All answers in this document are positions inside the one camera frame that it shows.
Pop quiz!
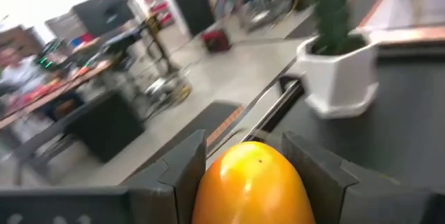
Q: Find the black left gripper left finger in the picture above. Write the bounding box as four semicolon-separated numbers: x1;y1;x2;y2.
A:
121;129;209;224

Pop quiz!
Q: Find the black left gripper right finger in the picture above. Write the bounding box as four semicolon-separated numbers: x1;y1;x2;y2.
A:
281;131;432;224

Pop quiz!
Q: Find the orange oval fruit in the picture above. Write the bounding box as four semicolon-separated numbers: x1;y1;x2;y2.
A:
191;141;317;224

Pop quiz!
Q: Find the black hazard-striped floor mat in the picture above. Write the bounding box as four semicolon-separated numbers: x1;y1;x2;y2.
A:
120;100;246;186

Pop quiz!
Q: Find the black table mat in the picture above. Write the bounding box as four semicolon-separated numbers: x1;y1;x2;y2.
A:
270;56;445;197

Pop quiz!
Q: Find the black box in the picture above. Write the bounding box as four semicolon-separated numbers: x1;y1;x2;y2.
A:
65;91;146;163

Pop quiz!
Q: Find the metal stool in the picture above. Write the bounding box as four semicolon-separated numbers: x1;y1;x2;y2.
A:
144;67;193;113

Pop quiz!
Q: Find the white hexagonal plant pot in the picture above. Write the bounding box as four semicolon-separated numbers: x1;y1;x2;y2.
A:
295;31;380;120

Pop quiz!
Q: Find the red box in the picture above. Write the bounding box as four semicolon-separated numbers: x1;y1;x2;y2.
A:
202;28;233;54

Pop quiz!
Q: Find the long wooden workbench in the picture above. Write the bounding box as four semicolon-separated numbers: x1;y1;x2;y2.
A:
0;58;118;131

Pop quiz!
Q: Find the green cactus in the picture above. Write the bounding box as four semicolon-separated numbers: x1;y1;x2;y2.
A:
311;0;352;56

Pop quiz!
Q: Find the tall black cabinet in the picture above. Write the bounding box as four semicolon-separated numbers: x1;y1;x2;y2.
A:
163;0;216;38

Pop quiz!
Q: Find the black monitor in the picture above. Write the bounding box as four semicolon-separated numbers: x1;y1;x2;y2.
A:
71;0;136;38

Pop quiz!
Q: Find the person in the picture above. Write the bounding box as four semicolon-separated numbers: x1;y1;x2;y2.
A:
0;46;45;95

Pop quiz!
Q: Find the black metal table frame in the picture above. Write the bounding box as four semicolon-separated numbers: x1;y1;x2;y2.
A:
243;76;307;143

